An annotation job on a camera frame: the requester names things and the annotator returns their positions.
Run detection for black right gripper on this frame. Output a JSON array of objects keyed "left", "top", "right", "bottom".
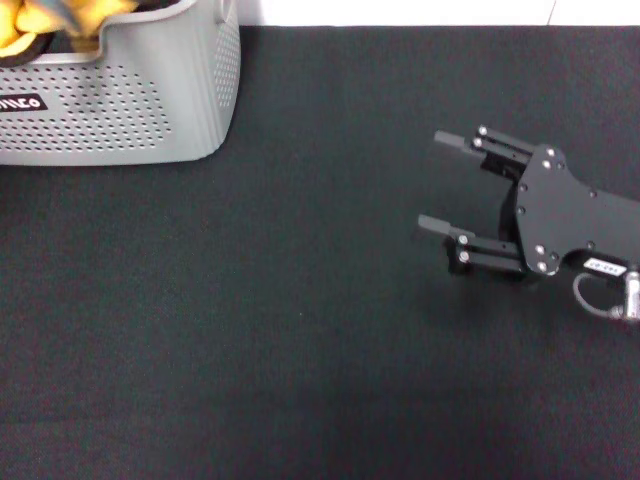
[{"left": 411, "top": 124, "right": 640, "bottom": 280}]

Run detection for grey right gripper cable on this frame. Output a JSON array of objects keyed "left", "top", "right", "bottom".
[{"left": 572, "top": 272, "right": 632, "bottom": 321}]

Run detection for black tablecloth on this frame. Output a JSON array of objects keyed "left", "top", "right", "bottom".
[{"left": 0, "top": 24, "right": 640, "bottom": 480}]

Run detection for yellow towel with white label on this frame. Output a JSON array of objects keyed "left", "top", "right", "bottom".
[{"left": 54, "top": 0, "right": 139, "bottom": 52}]

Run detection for silver right cable connector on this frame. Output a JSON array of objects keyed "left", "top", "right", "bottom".
[{"left": 615, "top": 269, "right": 640, "bottom": 325}]

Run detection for grey perforated storage box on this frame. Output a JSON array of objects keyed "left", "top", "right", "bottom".
[{"left": 0, "top": 0, "right": 243, "bottom": 168}]

